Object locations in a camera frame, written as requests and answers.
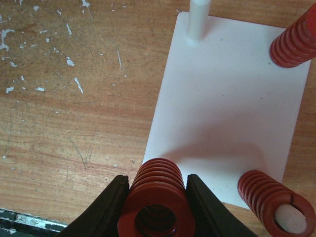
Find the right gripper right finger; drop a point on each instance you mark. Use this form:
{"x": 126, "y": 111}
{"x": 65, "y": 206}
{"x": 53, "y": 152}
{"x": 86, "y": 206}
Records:
{"x": 212, "y": 218}

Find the large red spring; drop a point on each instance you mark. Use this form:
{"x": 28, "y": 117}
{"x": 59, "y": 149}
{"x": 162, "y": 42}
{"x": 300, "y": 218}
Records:
{"x": 263, "y": 195}
{"x": 297, "y": 44}

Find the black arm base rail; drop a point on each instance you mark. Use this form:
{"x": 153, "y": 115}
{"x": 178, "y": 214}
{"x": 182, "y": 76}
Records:
{"x": 15, "y": 224}

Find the white peg base plate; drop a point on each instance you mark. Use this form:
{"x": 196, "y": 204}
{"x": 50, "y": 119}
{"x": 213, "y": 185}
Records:
{"x": 224, "y": 107}

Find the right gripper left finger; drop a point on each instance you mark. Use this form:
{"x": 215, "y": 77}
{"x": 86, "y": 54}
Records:
{"x": 100, "y": 219}

